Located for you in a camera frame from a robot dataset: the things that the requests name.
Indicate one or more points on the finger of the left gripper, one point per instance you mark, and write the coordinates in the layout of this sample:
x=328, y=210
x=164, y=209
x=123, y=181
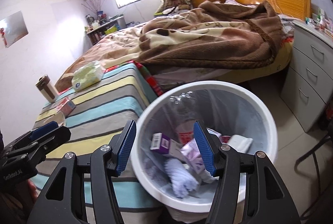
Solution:
x=43, y=130
x=45, y=144

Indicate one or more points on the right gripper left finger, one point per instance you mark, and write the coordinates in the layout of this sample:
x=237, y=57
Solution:
x=62, y=199

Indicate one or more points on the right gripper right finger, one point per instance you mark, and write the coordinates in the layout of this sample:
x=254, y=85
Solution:
x=267, y=199

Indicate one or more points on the red white small pack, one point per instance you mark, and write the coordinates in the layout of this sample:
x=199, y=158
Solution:
x=66, y=106

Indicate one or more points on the white tissue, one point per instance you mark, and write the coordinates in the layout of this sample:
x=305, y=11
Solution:
x=240, y=143

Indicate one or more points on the white foam net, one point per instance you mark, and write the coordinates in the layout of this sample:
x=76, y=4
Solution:
x=182, y=182

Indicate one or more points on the small purple box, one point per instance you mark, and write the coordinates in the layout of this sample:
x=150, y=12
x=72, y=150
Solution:
x=192, y=157

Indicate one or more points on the long purple white box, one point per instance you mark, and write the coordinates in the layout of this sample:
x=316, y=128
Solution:
x=166, y=146

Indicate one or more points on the clear plastic bottle red label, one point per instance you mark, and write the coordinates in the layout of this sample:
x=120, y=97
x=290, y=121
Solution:
x=184, y=114

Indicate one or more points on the white round trash bin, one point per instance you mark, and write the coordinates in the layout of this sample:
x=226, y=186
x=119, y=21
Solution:
x=196, y=108

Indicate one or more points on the left hand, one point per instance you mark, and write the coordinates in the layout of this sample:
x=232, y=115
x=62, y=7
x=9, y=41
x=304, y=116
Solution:
x=32, y=190

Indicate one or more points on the brown white thermos cup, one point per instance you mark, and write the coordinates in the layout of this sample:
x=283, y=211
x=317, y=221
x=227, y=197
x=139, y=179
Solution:
x=47, y=89

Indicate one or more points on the striped table cloth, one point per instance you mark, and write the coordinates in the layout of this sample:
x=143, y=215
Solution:
x=102, y=110

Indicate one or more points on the green tissue pack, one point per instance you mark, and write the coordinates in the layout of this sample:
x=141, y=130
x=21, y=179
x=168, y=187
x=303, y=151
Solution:
x=87, y=75

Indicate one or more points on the cluttered shelf desk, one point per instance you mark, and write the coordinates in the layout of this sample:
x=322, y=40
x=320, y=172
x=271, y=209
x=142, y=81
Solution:
x=99, y=31

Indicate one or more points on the grey drawer cabinet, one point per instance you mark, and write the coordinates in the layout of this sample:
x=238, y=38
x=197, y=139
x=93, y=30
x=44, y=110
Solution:
x=308, y=87

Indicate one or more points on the dried branch decoration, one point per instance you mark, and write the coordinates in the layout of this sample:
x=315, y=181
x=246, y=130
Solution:
x=93, y=5

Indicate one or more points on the brown fleece blanket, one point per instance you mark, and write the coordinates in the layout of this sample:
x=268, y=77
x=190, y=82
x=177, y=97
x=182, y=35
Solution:
x=214, y=35

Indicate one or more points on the brown teddy bear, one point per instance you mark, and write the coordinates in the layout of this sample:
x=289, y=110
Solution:
x=180, y=4

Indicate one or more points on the silver wall poster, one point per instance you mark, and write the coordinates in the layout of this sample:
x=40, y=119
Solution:
x=13, y=28

